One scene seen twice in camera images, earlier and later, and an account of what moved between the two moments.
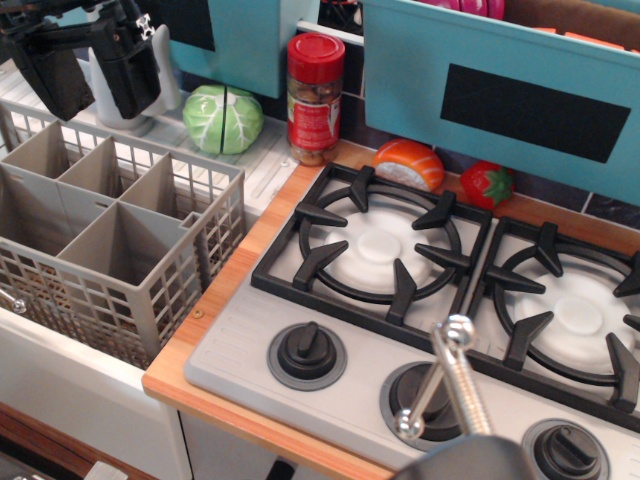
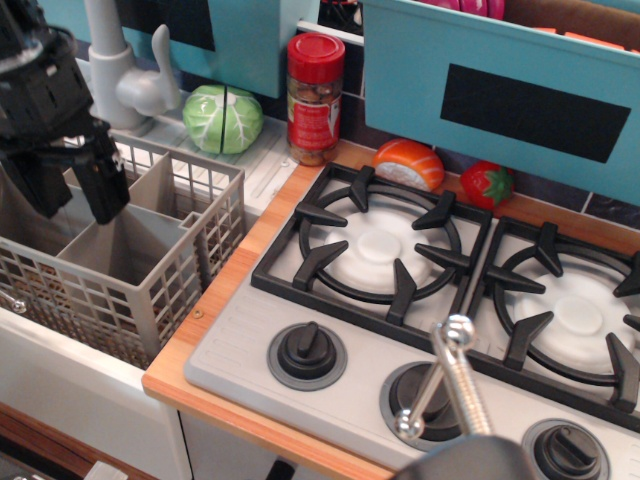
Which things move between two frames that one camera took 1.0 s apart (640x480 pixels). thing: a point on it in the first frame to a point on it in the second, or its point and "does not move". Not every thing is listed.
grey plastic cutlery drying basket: [107, 239] does not move
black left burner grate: [384, 252] does not move
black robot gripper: [118, 32] to [46, 106]
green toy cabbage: [203, 117] does not move
